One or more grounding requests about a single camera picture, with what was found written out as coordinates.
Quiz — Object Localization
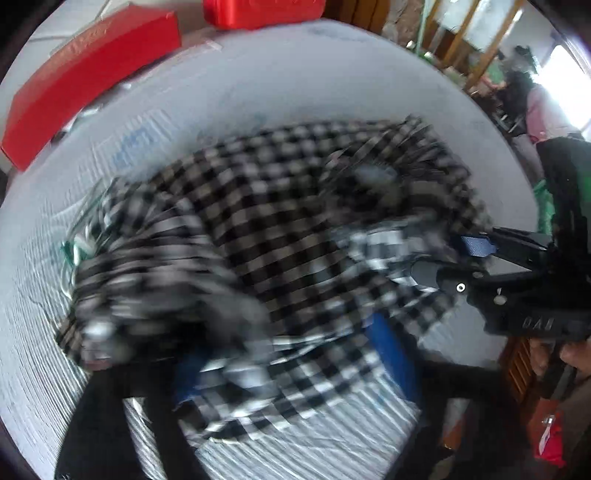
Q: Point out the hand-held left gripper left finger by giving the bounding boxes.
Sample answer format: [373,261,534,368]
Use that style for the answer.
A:
[54,351,205,480]

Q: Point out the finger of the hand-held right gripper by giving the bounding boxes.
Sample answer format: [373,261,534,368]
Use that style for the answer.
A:
[458,226,556,269]
[410,260,486,297]

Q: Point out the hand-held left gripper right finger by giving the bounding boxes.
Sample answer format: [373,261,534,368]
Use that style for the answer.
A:
[368,314,528,480]

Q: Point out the black white checkered shirt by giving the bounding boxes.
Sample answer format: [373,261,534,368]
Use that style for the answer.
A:
[55,115,493,446]

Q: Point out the person's right hand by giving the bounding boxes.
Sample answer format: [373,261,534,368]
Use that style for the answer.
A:
[529,339,591,403]

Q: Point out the red bag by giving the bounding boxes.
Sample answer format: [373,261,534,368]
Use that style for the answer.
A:
[526,397,567,468]

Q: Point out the red flat gift box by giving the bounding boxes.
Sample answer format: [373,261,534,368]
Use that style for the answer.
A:
[0,8,182,172]

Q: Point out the small red plastic suitcase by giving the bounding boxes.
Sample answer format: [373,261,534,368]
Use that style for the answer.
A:
[203,0,328,30]

